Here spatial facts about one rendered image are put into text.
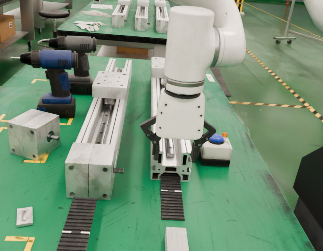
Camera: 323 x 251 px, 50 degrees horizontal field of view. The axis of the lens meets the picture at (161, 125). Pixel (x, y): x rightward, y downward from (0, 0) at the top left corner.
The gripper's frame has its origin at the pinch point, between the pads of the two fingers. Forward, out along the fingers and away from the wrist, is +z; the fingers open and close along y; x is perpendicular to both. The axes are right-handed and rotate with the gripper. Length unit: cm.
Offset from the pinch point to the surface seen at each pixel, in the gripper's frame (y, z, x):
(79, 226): -18.6, 7.8, -16.0
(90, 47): -29, -8, 61
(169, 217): -0.7, 10.7, -9.0
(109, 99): -18.8, 3.6, 38.9
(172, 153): 0.4, 5.4, 9.4
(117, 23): -31, 8, 205
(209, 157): 11.0, 8.1, 13.4
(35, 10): -188, 52, 515
